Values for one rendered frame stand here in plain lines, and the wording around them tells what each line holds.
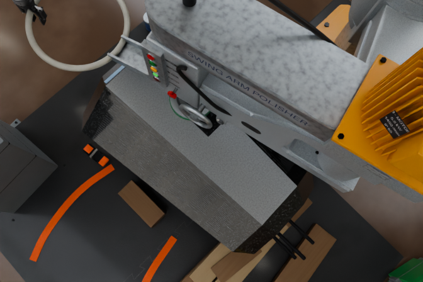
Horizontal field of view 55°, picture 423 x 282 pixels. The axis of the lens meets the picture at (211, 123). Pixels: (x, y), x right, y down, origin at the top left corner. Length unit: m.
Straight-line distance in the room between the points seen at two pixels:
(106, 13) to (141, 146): 1.42
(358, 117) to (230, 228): 1.06
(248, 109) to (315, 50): 0.34
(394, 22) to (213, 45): 0.70
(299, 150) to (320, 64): 0.48
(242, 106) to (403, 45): 0.58
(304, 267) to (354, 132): 1.72
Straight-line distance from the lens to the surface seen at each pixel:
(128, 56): 1.99
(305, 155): 1.54
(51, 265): 2.84
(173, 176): 2.00
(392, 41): 1.52
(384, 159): 1.11
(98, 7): 3.22
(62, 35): 3.18
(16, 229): 2.92
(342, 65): 1.17
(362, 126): 1.10
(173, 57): 1.29
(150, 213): 2.59
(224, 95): 1.39
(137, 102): 1.99
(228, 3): 1.18
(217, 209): 1.96
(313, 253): 2.72
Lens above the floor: 2.71
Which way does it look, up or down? 75 degrees down
